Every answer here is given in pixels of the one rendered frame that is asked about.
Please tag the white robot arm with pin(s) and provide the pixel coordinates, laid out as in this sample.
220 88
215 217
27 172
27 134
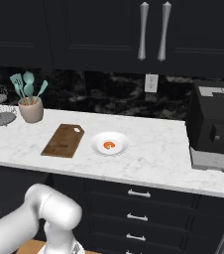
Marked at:
48 211

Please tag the brown wooden cutting board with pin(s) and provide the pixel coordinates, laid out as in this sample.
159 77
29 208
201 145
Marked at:
63 140

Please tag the orange meat piece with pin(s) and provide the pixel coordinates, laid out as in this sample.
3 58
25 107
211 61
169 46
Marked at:
109 145

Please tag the white round plate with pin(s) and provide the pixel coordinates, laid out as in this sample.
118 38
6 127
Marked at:
117 140

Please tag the dark drawer front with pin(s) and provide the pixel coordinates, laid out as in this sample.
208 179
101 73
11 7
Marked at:
167 239
170 195
170 218

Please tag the beige utensil pot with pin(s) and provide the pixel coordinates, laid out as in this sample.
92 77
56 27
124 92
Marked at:
31 112

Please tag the teal spoon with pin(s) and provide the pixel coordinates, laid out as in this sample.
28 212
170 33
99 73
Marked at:
28 77
28 90

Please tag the teal slotted spatula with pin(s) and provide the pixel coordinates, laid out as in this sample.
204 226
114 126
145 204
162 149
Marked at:
17 82

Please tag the dark upper cupboard door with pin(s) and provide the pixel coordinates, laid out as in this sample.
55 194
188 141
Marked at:
97 33
18 29
203 36

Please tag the black coffee machine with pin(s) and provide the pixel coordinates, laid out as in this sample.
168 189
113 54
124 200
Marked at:
213 129

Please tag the white wall socket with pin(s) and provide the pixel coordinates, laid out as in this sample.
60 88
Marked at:
151 83

